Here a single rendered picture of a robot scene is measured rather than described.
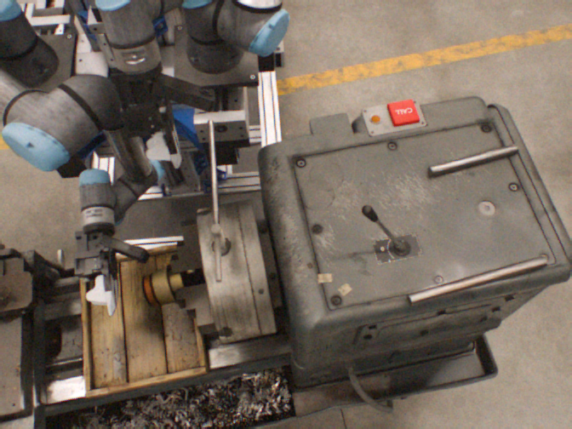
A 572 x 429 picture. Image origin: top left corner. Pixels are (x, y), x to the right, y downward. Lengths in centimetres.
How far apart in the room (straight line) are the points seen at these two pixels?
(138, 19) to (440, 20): 258
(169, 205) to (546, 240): 161
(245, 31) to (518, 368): 177
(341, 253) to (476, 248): 27
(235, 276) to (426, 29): 241
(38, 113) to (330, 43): 223
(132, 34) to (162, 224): 149
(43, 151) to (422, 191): 75
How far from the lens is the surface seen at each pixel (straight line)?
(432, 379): 178
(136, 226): 234
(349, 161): 117
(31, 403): 147
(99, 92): 111
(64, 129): 109
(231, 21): 128
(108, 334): 148
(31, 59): 153
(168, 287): 122
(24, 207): 284
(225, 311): 112
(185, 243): 120
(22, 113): 112
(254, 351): 141
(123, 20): 90
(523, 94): 310
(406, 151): 120
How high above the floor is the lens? 225
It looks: 64 degrees down
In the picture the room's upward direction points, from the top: 3 degrees counter-clockwise
